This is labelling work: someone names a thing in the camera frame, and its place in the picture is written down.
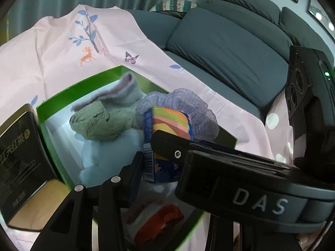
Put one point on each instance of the light blue cloth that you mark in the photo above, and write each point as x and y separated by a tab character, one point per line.
104	151

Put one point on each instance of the pink printed sheet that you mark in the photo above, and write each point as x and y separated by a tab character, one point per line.
65	65

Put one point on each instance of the green waffle towel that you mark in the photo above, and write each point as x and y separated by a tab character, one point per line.
99	123

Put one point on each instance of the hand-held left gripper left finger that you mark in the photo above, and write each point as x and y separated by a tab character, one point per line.
134	177

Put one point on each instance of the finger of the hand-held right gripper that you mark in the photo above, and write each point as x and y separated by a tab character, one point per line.
170	149

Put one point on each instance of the colourful tissue packet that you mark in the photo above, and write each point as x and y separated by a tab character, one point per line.
170	120

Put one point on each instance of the red and white cloth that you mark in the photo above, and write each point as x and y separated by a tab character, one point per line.
162	219

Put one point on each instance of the grey fuzzy cloth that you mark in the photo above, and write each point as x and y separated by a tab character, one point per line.
125	94

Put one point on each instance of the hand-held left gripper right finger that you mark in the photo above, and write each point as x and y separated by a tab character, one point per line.
222	238

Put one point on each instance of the pink polka dot cloth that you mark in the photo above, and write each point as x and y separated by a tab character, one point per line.
274	125

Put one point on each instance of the green cardboard box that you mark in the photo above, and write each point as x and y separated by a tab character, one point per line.
86	83

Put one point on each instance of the black tin box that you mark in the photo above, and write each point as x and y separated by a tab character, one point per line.
21	149

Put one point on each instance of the grey sofa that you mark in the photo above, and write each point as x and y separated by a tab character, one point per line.
222	57

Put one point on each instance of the patterned cushion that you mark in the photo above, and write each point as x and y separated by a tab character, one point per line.
172	5

